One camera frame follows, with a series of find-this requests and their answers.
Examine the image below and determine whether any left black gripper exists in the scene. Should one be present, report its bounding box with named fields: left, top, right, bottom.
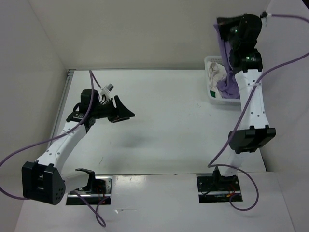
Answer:
left=92, top=95, right=135, bottom=123

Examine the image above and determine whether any purple t shirt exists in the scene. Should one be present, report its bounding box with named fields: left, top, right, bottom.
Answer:
left=213, top=23, right=240, bottom=100

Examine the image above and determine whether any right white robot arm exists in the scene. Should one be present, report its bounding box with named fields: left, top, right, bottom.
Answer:
left=212, top=14, right=276, bottom=190

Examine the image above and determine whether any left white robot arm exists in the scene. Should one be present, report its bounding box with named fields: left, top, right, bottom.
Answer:
left=22, top=89, right=135, bottom=205

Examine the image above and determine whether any white plastic basket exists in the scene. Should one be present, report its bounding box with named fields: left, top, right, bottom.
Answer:
left=204, top=56, right=240, bottom=105

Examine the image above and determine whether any cream white t shirt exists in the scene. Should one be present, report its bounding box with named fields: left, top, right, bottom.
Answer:
left=206, top=61, right=227, bottom=91

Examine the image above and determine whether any green t shirt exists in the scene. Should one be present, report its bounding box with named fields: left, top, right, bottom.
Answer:
left=210, top=91, right=216, bottom=98

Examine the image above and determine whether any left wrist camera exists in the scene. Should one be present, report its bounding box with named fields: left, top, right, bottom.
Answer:
left=100, top=84, right=114, bottom=101

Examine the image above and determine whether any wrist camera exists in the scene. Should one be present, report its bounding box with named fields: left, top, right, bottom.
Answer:
left=100, top=84, right=114, bottom=101
left=260, top=11, right=272, bottom=27

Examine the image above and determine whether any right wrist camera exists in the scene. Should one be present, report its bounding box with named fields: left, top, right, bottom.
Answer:
left=260, top=11, right=272, bottom=27

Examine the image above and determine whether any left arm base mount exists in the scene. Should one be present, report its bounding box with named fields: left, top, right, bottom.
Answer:
left=66, top=175, right=112, bottom=206

